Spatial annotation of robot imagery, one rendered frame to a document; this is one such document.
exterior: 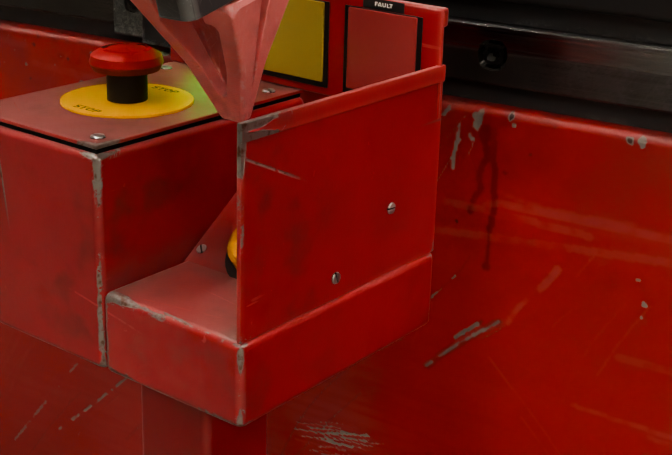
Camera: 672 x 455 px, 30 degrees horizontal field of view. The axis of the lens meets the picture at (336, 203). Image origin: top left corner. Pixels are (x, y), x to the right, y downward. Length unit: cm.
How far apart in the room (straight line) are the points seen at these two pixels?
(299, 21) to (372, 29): 5
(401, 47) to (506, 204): 14
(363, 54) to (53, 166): 18
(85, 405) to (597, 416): 43
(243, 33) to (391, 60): 13
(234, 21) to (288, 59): 17
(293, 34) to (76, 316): 20
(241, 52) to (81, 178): 11
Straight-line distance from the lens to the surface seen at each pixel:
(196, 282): 64
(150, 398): 72
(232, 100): 60
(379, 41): 68
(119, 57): 67
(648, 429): 78
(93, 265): 64
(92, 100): 69
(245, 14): 55
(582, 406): 79
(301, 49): 71
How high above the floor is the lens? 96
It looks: 19 degrees down
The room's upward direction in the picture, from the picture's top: 2 degrees clockwise
